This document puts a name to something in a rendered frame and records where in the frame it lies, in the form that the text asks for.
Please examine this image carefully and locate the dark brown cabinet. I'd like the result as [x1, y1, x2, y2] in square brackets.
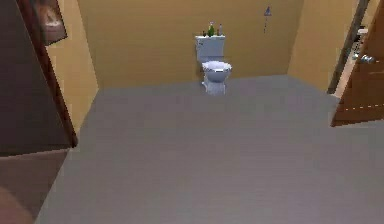
[0, 0, 79, 224]

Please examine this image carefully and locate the white toilet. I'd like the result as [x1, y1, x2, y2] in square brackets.
[194, 34, 233, 96]

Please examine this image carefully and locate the dark framed wall picture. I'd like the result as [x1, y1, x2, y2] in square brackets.
[34, 0, 69, 47]

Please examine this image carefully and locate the blue wall hook fixture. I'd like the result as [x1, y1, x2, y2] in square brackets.
[263, 5, 272, 34]

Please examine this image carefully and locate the brown room door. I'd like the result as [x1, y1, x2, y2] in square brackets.
[330, 0, 384, 128]

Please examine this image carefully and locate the silver door knob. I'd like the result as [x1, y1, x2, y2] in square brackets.
[360, 54, 377, 65]

